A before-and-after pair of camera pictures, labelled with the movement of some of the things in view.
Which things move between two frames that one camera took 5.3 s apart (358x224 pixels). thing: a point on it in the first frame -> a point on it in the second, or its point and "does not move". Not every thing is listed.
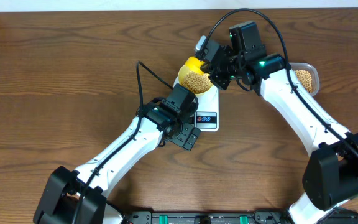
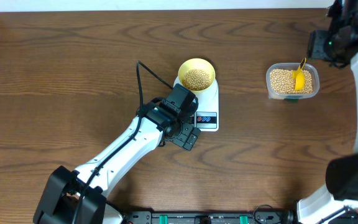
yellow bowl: (192, 78) does not move
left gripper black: (188, 132) does not move
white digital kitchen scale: (206, 117) does not move
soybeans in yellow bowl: (197, 83) does not move
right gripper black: (215, 76) -> (316, 47)
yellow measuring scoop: (193, 64) -> (299, 76)
